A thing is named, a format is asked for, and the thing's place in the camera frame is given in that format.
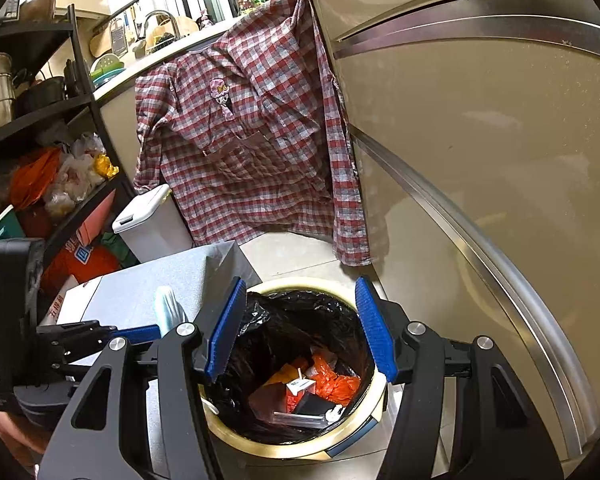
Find blue face mask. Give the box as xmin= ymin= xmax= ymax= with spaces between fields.
xmin=152 ymin=285 xmax=188 ymax=337

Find orange plastic bag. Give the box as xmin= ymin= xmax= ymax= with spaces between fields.
xmin=310 ymin=350 xmax=363 ymax=403

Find white lidded bin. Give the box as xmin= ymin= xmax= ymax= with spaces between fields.
xmin=111 ymin=184 xmax=196 ymax=263

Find black shelf unit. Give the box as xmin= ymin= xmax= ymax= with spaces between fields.
xmin=0 ymin=5 xmax=141 ymax=311

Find black packet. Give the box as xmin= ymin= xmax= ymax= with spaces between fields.
xmin=292 ymin=392 xmax=336 ymax=416

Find steel faucet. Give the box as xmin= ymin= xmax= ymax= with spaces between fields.
xmin=142 ymin=9 xmax=181 ymax=43

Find orange bags on shelf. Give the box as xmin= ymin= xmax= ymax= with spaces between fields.
xmin=7 ymin=147 xmax=63 ymax=211

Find white plastic bags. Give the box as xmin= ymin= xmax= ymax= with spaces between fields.
xmin=42 ymin=132 xmax=106 ymax=218

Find white flour sack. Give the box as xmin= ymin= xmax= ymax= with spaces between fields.
xmin=37 ymin=280 xmax=103 ymax=328

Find red plaid shirt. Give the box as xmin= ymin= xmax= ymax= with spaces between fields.
xmin=132 ymin=0 xmax=373 ymax=267

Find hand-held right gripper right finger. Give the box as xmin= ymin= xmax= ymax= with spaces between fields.
xmin=355 ymin=275 xmax=566 ymax=480

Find green storage box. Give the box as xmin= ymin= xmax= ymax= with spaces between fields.
xmin=0 ymin=207 xmax=26 ymax=261

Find white kitchen counter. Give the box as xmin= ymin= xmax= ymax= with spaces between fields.
xmin=92 ymin=20 xmax=241 ymax=105

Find yellow trash bin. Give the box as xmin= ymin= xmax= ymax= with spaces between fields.
xmin=200 ymin=276 xmax=388 ymax=461

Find red white milk carton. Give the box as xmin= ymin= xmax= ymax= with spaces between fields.
xmin=284 ymin=367 xmax=317 ymax=413

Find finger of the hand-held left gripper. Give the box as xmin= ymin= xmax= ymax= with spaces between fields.
xmin=50 ymin=341 xmax=106 ymax=377
xmin=97 ymin=321 xmax=162 ymax=347

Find beige refrigerator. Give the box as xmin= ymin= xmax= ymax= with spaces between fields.
xmin=307 ymin=0 xmax=600 ymax=461

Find orange bag with blue label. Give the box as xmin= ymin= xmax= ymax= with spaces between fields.
xmin=40 ymin=237 xmax=123 ymax=286

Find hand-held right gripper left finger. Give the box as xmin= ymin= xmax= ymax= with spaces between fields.
xmin=37 ymin=276 xmax=248 ymax=480

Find black trash bag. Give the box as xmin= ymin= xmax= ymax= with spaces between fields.
xmin=207 ymin=290 xmax=376 ymax=446

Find person's left forearm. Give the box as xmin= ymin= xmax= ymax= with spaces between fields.
xmin=0 ymin=402 xmax=51 ymax=476

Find black pot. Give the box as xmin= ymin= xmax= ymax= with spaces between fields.
xmin=15 ymin=75 xmax=66 ymax=116

